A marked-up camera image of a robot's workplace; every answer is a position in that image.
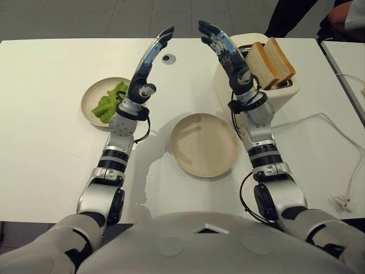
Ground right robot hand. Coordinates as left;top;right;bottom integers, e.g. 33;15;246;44
198;20;261;95

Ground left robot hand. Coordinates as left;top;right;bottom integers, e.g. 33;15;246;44
125;26;175;106

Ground bread slice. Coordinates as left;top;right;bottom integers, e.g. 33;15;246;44
245;42;281;91
263;37;296;80

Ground green lettuce leaf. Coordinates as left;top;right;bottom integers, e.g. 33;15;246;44
91;81;129;124

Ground cream plate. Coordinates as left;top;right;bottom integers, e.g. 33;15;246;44
170;112;239;179
80;76;132;132

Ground cream toaster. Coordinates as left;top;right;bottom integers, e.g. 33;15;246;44
213;33;301;143

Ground person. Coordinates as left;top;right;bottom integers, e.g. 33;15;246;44
263;0;365;42

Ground robot body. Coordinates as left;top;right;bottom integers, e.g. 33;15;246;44
74;211;349;274

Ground black cable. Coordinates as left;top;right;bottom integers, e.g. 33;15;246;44
115;90;152;143
228;76;282;224

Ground white cord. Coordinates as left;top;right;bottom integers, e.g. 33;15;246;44
272;73;365;212

